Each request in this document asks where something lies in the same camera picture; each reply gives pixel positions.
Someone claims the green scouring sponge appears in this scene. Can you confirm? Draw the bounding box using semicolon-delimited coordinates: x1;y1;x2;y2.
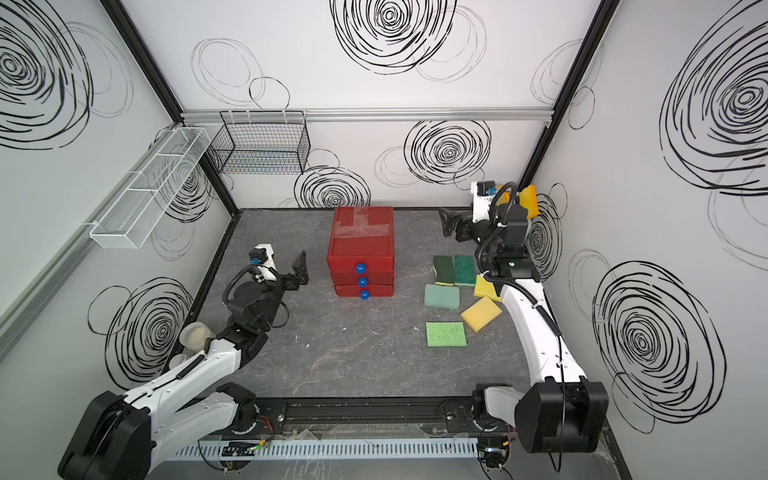
453;255;477;287

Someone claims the red drawer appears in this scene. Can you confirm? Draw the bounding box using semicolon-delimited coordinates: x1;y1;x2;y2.
330;271;395;289
334;284;394;300
327;254;395;275

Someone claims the dark green scouring pad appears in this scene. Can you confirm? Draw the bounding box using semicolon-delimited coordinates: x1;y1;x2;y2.
432;255;456;286

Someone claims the red drawer cabinet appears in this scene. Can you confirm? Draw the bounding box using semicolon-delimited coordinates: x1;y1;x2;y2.
327;206;395;287

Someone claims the mint green foam sponge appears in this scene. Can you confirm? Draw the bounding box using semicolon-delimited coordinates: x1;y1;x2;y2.
423;284;461;310

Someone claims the pale yellow orange-backed sponge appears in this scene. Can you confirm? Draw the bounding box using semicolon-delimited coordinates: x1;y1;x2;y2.
460;297;503;333

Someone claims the light green sponge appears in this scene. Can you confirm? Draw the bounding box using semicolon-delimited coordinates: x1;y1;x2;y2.
426;322;467;348

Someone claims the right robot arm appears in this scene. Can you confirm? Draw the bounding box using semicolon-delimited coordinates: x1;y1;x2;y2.
440;181;609;456

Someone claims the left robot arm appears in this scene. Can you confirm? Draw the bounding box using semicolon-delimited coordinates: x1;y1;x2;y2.
57;244;309;479

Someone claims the orange toast slice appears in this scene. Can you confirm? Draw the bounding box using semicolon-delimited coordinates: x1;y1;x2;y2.
496;191;510;205

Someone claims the mint green toaster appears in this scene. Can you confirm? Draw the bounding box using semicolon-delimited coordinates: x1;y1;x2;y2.
523;220;533;253

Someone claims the yellow toast slice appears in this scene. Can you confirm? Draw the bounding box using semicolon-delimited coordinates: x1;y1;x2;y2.
518;185;539;220

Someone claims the translucent plastic cup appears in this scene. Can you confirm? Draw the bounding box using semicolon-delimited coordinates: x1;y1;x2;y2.
179;322;215;353

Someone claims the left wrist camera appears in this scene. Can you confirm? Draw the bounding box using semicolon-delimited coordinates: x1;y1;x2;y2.
248;243;277;283

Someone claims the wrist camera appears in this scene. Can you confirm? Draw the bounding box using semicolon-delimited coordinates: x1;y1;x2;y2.
470;181;497;223
248;243;277;283

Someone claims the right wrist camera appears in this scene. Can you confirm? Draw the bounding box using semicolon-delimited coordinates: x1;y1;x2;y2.
470;181;497;223

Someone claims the black wire basket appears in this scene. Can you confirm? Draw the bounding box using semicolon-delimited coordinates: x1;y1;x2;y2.
209;110;311;176

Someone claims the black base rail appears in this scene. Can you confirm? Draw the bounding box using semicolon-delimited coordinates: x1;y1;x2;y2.
201;394;607;436

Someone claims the white wire shelf basket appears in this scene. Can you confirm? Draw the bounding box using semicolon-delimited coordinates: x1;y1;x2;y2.
89;127;211;249

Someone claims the grey slotted cable duct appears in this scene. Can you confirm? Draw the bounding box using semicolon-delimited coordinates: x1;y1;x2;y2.
169;438;479;464

